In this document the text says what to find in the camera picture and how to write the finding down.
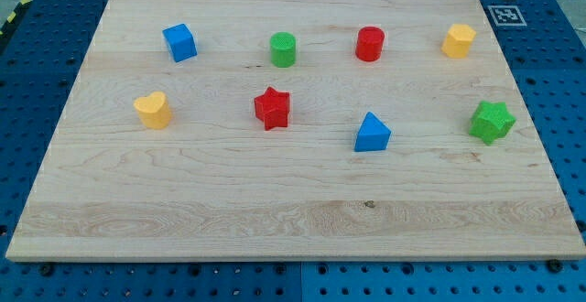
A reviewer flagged yellow hexagon block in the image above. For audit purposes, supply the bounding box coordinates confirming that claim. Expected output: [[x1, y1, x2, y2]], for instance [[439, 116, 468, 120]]
[[440, 24, 476, 59]]

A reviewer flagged white fiducial marker tag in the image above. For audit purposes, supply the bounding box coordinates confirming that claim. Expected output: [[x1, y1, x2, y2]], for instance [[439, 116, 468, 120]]
[[488, 5, 526, 27]]

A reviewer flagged red star block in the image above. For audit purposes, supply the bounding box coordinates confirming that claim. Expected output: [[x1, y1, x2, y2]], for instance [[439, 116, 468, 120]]
[[254, 86, 290, 131]]

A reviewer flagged light wooden board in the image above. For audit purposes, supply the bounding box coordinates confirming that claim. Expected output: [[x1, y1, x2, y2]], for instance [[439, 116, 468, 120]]
[[6, 0, 585, 263]]

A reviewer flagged blue cube block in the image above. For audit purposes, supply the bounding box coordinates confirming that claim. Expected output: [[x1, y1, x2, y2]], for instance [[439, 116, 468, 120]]
[[162, 24, 198, 62]]

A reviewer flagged green star block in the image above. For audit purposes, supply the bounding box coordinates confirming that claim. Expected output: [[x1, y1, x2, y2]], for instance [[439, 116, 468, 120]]
[[469, 101, 516, 146]]

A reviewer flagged yellow heart block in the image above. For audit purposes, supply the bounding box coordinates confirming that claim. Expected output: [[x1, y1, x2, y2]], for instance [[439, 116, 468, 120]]
[[133, 92, 172, 129]]

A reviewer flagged red cylinder block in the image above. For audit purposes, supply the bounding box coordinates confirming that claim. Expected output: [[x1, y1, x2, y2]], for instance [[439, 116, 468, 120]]
[[355, 27, 385, 61]]

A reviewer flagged blue triangle block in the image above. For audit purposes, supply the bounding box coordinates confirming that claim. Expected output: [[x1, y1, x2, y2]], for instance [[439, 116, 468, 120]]
[[354, 112, 392, 152]]

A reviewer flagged green cylinder block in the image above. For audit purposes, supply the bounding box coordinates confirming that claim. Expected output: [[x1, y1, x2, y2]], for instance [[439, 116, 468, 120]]
[[269, 32, 297, 68]]

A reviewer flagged yellow black hazard tape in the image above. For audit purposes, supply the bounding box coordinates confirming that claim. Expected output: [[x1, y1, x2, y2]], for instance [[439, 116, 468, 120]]
[[1, 0, 34, 38]]

